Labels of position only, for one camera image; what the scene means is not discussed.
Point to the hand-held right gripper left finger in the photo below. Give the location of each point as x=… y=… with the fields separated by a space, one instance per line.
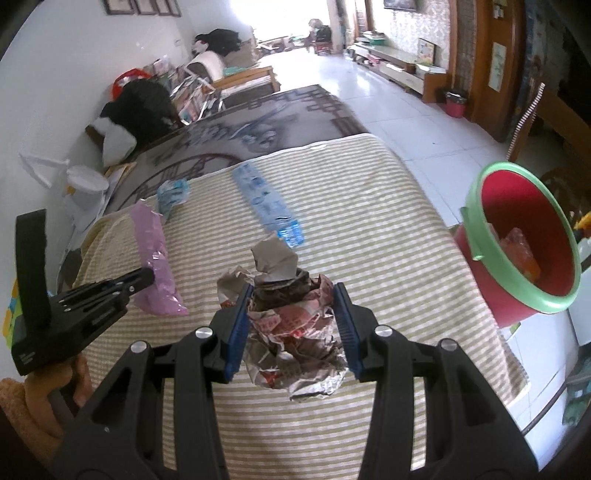
x=240 y=327

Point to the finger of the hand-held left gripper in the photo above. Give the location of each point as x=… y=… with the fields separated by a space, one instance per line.
x=120 y=286

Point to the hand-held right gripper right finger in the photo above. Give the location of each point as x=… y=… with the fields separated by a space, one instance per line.
x=346 y=323

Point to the pink plastic bag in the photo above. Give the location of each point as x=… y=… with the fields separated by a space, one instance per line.
x=157 y=258

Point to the red printed paper wrapper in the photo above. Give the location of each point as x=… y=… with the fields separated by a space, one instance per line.
x=291 y=332

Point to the red bucket with green rim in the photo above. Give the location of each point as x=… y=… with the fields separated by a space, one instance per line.
x=517 y=203

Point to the person's left forearm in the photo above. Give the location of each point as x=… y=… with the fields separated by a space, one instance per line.
x=32 y=410

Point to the small red trash can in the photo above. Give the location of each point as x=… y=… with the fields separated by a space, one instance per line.
x=456 y=107

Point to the person's left hand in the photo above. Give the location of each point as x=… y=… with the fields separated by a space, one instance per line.
x=81 y=378

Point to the colourful printed box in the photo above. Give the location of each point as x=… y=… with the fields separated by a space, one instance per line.
x=7 y=314

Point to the crumpled blue plastic bag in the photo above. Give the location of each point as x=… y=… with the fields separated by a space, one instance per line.
x=171 y=196

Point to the white plastic bin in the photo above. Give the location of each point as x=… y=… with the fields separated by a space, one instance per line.
x=85 y=184

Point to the striped beige mat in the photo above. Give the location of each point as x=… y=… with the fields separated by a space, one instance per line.
x=346 y=207

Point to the crushed blue plastic bottle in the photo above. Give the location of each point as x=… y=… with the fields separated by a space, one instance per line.
x=263 y=198

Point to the white bag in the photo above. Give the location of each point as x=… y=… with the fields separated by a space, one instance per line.
x=115 y=141

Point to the black coat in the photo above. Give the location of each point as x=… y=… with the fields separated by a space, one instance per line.
x=143 y=110

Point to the orange crumpled wrapper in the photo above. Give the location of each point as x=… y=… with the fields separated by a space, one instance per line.
x=521 y=254

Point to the row of shiny magazines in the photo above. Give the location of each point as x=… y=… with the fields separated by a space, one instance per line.
x=189 y=97

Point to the red bag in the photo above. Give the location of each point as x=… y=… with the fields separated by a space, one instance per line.
x=129 y=78

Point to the grey patterned table cover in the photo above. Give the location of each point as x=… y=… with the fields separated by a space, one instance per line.
x=286 y=115

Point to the wooden sofa with white cushion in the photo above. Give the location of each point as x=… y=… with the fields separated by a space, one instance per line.
x=240 y=78

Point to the green packet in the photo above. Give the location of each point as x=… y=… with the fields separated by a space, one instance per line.
x=577 y=392

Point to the white television cabinet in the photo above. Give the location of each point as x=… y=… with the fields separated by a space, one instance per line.
x=401 y=71

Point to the yellow toy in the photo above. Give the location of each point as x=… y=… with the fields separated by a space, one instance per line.
x=584 y=224

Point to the pile of black clothes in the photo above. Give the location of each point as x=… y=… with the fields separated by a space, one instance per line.
x=219 y=40

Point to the framed picture on cabinet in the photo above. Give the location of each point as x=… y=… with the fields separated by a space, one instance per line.
x=425 y=50

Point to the black chair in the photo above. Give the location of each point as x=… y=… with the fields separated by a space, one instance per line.
x=323 y=37

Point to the wooden chair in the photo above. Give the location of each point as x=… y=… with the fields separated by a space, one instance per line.
x=554 y=120

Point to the wooden room partition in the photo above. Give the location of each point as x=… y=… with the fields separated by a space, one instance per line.
x=480 y=46

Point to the white plastic frame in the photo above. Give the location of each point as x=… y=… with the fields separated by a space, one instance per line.
x=41 y=168

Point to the framed wall picture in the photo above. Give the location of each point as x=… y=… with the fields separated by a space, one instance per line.
x=145 y=5
x=119 y=5
x=168 y=6

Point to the wall television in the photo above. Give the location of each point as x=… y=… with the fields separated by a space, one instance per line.
x=400 y=3

